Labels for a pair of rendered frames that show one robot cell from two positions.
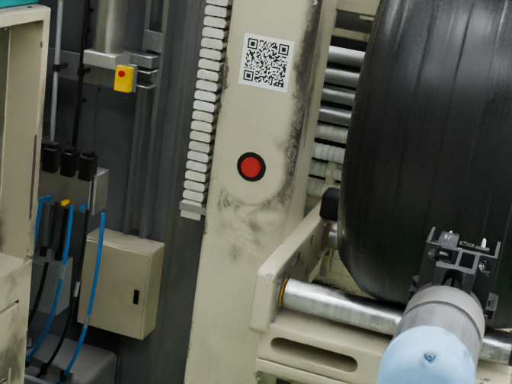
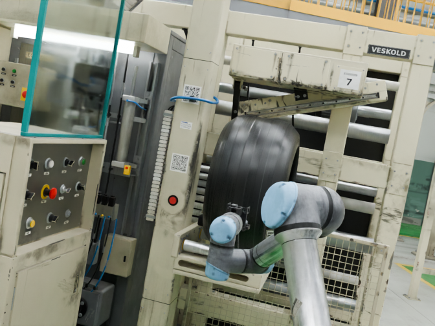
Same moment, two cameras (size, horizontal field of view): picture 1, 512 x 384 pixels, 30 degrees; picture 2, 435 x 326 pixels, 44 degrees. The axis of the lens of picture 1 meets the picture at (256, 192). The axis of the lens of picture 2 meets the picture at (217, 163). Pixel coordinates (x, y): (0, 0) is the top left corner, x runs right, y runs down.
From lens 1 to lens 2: 0.88 m
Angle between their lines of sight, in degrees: 14
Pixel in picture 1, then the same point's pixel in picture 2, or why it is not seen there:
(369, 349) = not seen: hidden behind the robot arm
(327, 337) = (198, 259)
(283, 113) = (185, 180)
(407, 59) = (225, 157)
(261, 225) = (176, 222)
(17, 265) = (87, 231)
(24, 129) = (93, 182)
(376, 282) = not seen: hidden behind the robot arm
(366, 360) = not seen: hidden behind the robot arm
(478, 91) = (247, 167)
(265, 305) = (177, 246)
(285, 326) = (183, 255)
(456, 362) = (230, 222)
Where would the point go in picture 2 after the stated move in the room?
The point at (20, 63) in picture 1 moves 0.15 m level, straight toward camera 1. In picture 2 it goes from (94, 158) to (98, 163)
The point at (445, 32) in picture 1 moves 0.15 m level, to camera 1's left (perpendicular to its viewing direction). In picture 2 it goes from (237, 149) to (198, 142)
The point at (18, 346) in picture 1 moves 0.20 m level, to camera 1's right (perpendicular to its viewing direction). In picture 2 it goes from (83, 263) to (133, 271)
